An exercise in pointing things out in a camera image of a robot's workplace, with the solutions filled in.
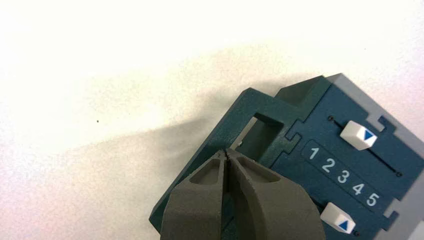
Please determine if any white slider knob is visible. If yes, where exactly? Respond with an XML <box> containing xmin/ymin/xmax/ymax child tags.
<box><xmin>339</xmin><ymin>120</ymin><xmax>378</xmax><ymax>151</ymax></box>
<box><xmin>319</xmin><ymin>202</ymin><xmax>357</xmax><ymax>235</ymax></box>

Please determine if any gray left gripper right finger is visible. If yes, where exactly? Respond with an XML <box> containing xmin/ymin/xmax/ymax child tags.
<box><xmin>226</xmin><ymin>148</ymin><xmax>328</xmax><ymax>240</ymax></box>

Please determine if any gray and teal control box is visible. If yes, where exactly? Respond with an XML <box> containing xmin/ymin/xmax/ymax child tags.
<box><xmin>149</xmin><ymin>73</ymin><xmax>424</xmax><ymax>240</ymax></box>

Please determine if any gray left gripper left finger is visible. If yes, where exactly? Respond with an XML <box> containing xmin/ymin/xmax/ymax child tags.
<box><xmin>159</xmin><ymin>149</ymin><xmax>227</xmax><ymax>240</ymax></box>

